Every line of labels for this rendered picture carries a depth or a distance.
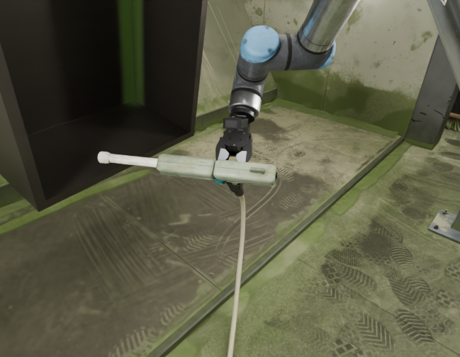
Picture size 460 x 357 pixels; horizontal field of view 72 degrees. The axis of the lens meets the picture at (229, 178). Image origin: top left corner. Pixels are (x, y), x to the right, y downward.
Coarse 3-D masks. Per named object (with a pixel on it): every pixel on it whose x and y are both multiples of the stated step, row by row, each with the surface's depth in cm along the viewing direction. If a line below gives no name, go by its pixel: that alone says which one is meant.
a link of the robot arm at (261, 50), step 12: (252, 36) 77; (264, 36) 77; (276, 36) 77; (240, 48) 80; (252, 48) 76; (264, 48) 76; (276, 48) 76; (240, 60) 82; (252, 60) 78; (264, 60) 77; (276, 60) 79; (240, 72) 86; (252, 72) 82; (264, 72) 83
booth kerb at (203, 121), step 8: (264, 96) 270; (272, 96) 278; (208, 112) 228; (216, 112) 234; (224, 112) 240; (200, 120) 225; (208, 120) 231; (216, 120) 237; (200, 128) 227; (8, 184) 148; (0, 192) 147; (8, 192) 150; (16, 192) 153; (0, 200) 149; (8, 200) 151; (16, 200) 154
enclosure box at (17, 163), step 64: (0, 0) 84; (64, 0) 96; (128, 0) 112; (192, 0) 97; (0, 64) 60; (64, 64) 106; (128, 64) 126; (192, 64) 108; (0, 128) 72; (64, 128) 114; (128, 128) 120; (192, 128) 121; (64, 192) 87
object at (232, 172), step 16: (112, 160) 86; (128, 160) 85; (144, 160) 84; (160, 160) 82; (176, 160) 82; (192, 160) 81; (208, 160) 80; (224, 160) 80; (192, 176) 82; (208, 176) 80; (224, 176) 78; (240, 176) 77; (256, 176) 76; (272, 176) 76; (240, 192) 93
